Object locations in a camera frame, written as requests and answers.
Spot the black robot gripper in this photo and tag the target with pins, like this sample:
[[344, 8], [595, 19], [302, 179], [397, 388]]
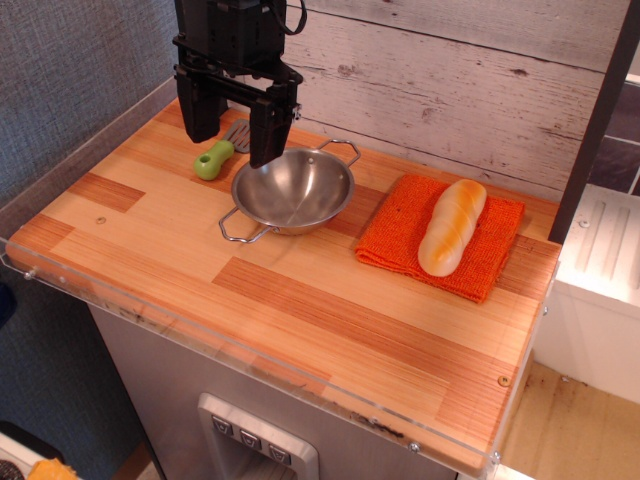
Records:
[[232, 51]]

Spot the toy hotdog bun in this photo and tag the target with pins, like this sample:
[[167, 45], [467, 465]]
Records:
[[451, 227]]

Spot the orange knitted cloth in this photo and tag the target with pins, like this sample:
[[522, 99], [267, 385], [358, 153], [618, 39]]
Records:
[[392, 239]]

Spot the grey toy fridge cabinet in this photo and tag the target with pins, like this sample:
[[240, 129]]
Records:
[[165, 376]]

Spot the silver dispenser panel with buttons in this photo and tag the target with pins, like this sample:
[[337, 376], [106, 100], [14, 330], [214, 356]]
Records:
[[244, 446]]

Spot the clear acrylic table guard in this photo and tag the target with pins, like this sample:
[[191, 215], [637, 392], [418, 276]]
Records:
[[303, 308]]

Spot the yellow object at corner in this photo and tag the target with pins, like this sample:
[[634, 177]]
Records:
[[51, 469]]

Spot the white toy sink unit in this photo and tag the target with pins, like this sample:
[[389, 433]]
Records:
[[590, 328]]

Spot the green-handled grey spatula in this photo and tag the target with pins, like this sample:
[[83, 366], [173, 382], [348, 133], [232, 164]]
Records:
[[208, 165]]

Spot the steel two-handled bowl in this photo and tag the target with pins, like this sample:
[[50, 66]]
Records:
[[298, 192]]

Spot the dark right frame post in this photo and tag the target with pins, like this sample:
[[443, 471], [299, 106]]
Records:
[[615, 76]]

